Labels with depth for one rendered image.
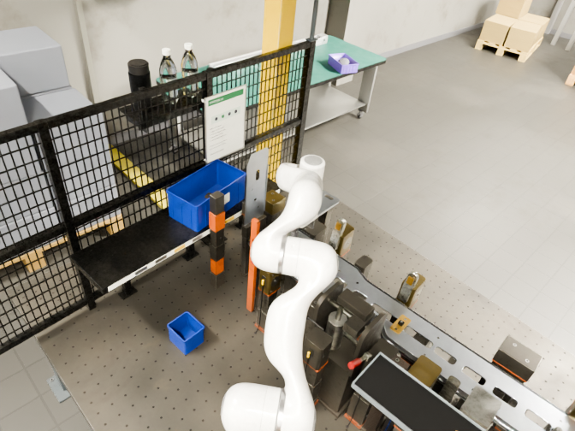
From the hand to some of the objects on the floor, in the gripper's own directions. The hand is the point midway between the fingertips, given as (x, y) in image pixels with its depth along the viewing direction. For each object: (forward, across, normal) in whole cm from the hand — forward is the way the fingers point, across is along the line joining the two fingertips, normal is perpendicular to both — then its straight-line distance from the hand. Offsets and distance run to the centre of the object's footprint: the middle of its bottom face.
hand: (302, 230), depth 173 cm
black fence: (+112, +30, -55) cm, 129 cm away
